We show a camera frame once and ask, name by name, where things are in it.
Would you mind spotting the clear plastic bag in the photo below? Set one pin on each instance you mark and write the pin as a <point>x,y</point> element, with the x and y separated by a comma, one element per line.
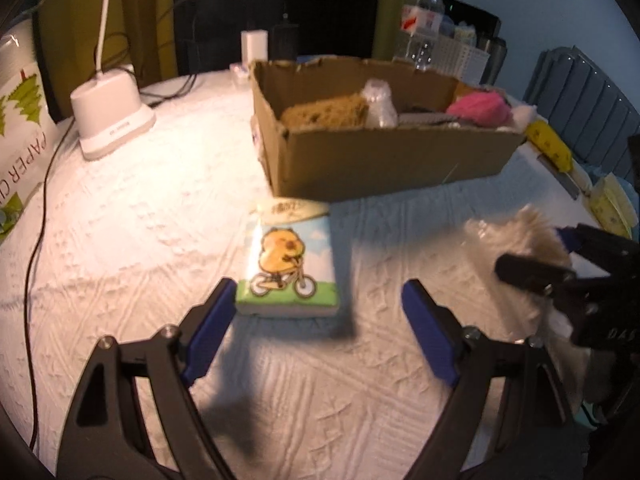
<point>520,232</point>

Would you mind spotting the steel thermos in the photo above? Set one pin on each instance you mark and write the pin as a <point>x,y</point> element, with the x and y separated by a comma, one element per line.
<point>495,57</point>

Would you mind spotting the yellow cloth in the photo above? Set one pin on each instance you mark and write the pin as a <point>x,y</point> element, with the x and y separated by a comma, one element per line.
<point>550,145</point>

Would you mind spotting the white textured tablecloth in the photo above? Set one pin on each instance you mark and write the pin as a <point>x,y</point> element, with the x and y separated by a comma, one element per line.
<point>150,220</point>

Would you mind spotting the yellow tissue pack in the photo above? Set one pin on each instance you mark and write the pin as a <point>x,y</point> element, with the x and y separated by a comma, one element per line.
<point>612,205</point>

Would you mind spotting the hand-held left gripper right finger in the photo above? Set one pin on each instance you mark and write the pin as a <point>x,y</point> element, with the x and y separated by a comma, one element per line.
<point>430,332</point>

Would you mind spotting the white fluffy item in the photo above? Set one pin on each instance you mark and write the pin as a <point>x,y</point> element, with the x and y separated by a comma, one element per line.
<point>524,115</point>

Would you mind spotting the brown sponge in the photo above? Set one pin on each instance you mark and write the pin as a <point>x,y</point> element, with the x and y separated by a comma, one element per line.
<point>325,110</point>

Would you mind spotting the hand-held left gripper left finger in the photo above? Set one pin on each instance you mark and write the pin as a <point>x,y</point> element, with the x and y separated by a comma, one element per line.
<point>210,332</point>

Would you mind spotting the cartoon print tissue pack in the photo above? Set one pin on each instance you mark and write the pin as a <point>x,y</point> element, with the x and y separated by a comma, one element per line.
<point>290,265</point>

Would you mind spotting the pink plush toy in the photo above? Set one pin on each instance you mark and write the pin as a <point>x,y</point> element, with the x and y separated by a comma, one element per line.
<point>480,110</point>

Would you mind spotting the yellow curtain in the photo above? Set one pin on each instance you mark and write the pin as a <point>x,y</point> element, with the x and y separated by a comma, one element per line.
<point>387,10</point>
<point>142,10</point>

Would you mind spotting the white charger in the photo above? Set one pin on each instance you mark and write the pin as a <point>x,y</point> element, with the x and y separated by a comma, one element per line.
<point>255,49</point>

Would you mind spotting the dark cloth item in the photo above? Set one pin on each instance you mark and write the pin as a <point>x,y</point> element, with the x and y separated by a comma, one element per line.
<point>425,117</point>

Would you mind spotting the black monitor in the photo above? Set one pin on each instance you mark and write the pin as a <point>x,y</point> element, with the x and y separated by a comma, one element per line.
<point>475,17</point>

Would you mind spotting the small clear plastic bottle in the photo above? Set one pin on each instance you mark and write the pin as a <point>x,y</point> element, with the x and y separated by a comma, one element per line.
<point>380,105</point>

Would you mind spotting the white paper cup pack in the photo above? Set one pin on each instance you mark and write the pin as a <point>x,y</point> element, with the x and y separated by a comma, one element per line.
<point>22,125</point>

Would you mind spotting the brown cardboard box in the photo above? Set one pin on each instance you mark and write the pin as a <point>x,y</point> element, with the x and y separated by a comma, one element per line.
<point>390,160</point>

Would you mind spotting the white plastic basket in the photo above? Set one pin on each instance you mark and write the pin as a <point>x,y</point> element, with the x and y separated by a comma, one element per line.
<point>462,60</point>

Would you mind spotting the grey padded headboard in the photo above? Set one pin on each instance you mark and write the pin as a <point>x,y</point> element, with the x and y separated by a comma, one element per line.
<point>585,105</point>

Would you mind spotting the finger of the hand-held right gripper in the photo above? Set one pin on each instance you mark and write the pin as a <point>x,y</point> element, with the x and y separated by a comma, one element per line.
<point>530,270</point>
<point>595,245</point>

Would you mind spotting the clear water bottle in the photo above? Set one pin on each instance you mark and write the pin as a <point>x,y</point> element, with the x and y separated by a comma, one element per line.
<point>420,20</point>

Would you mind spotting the black power adapter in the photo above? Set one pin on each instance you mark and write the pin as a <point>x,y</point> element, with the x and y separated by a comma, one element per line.
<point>285,37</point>

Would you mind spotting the white desk lamp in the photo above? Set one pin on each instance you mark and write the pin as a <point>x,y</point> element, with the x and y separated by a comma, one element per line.
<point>112,115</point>

